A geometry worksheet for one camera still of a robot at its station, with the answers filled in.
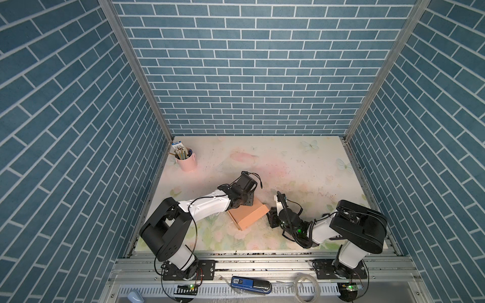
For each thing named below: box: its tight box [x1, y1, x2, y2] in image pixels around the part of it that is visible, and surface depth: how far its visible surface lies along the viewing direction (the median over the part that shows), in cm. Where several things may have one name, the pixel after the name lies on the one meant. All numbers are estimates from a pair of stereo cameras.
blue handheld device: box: [230, 275, 273, 295], surface depth 70 cm
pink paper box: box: [227, 196, 270, 231], surface depth 83 cm
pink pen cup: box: [175, 152, 198, 173], surface depth 102 cm
